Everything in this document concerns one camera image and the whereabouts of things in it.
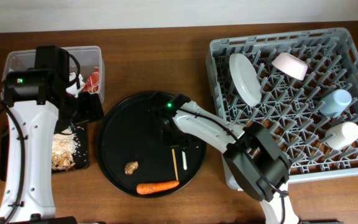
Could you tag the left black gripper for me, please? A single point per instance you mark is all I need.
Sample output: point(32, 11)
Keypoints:
point(93, 109)

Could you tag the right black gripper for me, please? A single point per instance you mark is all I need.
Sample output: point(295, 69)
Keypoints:
point(171, 142)

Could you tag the red snack wrapper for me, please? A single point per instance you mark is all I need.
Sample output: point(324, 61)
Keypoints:
point(92, 83)

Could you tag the wooden chopstick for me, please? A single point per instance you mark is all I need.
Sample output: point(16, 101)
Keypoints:
point(175, 164)

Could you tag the white plastic fork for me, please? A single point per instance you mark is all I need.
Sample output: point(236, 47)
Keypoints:
point(184, 160)

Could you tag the brown walnut piece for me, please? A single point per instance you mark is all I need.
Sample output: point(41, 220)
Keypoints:
point(131, 167)

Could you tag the orange carrot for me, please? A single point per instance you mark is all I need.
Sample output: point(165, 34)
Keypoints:
point(151, 188)

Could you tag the grey plate with food scraps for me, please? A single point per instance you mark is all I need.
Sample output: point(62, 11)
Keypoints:
point(245, 79)

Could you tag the pink bowl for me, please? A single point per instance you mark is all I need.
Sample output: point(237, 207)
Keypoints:
point(290, 65)

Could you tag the light blue plastic cup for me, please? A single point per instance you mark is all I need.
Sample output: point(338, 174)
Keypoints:
point(335, 103)

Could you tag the cream plastic cup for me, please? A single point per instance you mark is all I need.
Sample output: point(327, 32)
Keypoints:
point(344, 135)

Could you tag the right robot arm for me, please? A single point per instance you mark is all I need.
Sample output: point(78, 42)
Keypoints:
point(258, 165)

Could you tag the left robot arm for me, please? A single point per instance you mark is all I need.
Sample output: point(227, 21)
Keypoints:
point(38, 104)

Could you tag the grey dishwasher rack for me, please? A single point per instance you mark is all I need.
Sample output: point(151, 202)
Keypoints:
point(289, 108)

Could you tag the crumpled white tissue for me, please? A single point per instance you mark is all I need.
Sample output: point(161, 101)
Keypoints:
point(73, 88)

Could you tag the pile of rice and shells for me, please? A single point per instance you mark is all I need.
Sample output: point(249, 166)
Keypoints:
point(63, 152)

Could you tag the round black serving tray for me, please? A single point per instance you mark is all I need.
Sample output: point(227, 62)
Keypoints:
point(129, 132)

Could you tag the black rectangular tray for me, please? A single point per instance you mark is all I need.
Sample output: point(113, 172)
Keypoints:
point(81, 149)

